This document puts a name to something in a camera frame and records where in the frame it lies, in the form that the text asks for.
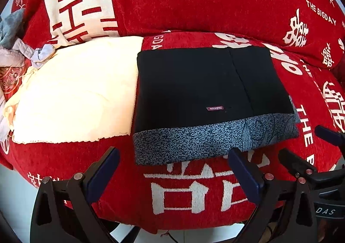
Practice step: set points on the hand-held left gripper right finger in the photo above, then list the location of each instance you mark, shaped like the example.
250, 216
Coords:
245, 175

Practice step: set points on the cream blanket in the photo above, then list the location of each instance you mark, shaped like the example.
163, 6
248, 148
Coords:
75, 92

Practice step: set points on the black pants with grey lining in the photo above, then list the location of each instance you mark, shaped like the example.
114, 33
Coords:
188, 84

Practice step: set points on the dark red cushion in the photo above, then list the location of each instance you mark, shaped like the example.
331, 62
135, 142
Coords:
340, 69

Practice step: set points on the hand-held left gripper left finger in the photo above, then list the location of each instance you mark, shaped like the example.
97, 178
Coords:
105, 175

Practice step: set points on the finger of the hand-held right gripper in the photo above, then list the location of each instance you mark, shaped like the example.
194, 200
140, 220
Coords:
330, 135
293, 162

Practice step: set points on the red patterned cloth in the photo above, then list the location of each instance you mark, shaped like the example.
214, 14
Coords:
9, 78

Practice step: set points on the grey padded garment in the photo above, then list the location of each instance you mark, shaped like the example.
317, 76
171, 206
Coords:
10, 27

